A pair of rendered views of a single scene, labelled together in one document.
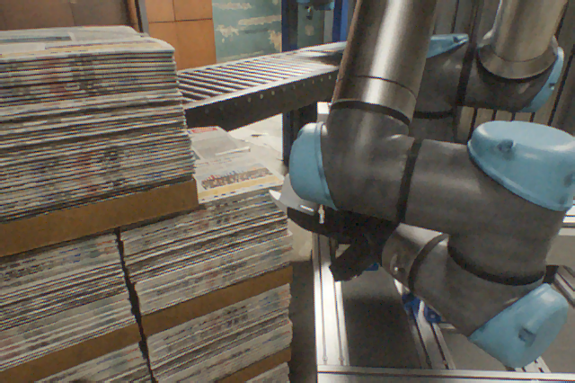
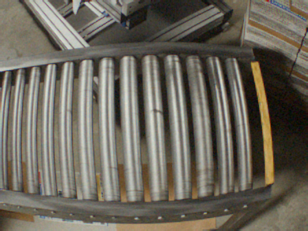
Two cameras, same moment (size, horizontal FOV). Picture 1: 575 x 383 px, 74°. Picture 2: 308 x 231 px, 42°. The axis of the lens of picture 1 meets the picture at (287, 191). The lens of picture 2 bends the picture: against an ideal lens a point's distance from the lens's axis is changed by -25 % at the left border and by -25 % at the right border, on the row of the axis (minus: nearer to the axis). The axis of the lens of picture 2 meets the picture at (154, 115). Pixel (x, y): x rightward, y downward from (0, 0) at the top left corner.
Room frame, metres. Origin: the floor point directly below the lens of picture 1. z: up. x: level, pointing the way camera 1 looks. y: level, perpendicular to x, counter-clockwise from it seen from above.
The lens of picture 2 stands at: (2.06, 0.69, 2.07)
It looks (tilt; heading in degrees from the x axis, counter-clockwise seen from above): 64 degrees down; 221
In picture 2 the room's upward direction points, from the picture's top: 7 degrees clockwise
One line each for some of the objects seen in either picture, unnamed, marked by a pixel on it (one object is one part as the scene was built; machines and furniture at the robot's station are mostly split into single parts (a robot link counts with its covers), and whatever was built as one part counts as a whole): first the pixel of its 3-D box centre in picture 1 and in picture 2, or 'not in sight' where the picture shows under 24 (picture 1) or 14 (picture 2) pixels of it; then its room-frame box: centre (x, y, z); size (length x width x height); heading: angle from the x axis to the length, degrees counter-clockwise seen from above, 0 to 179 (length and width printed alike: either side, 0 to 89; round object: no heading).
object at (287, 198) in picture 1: (291, 192); not in sight; (0.46, 0.00, 0.88); 0.09 x 0.03 x 0.06; 57
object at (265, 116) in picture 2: not in sight; (266, 122); (1.35, 0.54, 0.81); 0.43 x 0.03 x 0.02; 51
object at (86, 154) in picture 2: (245, 78); (84, 130); (1.75, 0.19, 0.77); 0.47 x 0.05 x 0.05; 51
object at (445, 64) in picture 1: (433, 70); not in sight; (0.77, -0.28, 0.98); 0.13 x 0.12 x 0.14; 64
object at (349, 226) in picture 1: (367, 212); not in sight; (0.40, -0.10, 0.88); 0.12 x 0.08 x 0.09; 31
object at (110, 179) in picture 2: (234, 80); (106, 130); (1.70, 0.23, 0.77); 0.47 x 0.05 x 0.05; 51
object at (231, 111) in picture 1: (306, 89); (54, 65); (1.69, -0.08, 0.74); 1.34 x 0.05 x 0.12; 141
